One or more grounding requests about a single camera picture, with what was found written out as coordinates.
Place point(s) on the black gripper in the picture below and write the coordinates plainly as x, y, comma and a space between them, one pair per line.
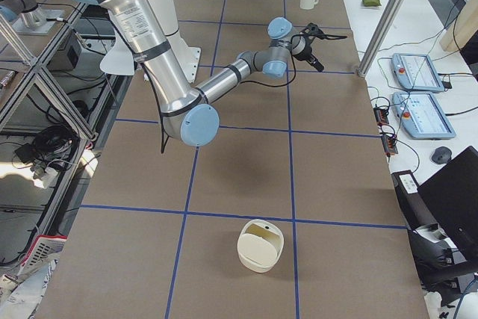
307, 53

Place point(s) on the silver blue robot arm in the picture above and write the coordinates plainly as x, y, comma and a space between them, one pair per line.
150, 30

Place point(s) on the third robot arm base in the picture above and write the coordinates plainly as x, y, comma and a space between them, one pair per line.
28, 17

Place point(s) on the green cloth bundle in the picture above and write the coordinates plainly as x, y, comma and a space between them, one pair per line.
371, 3

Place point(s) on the orange black usb hub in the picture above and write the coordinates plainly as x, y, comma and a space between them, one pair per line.
389, 145
381, 116

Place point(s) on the grey teach pendant far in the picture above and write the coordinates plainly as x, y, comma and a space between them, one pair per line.
416, 72

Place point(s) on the grey teach pendant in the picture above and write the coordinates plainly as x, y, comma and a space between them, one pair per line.
421, 116
416, 72

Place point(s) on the grey teach pendant near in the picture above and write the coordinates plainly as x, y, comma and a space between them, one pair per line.
421, 116

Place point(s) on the black computer mouse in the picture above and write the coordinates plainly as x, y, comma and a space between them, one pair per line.
441, 155

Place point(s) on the black box with label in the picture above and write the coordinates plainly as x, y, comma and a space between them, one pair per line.
412, 206

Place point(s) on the black laptop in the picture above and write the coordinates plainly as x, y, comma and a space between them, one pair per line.
451, 197

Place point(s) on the aluminium frame post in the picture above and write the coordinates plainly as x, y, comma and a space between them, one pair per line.
379, 35

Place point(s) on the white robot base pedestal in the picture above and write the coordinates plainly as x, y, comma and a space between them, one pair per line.
119, 60

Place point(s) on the white basket with handle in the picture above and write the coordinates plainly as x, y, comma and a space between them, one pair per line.
260, 245

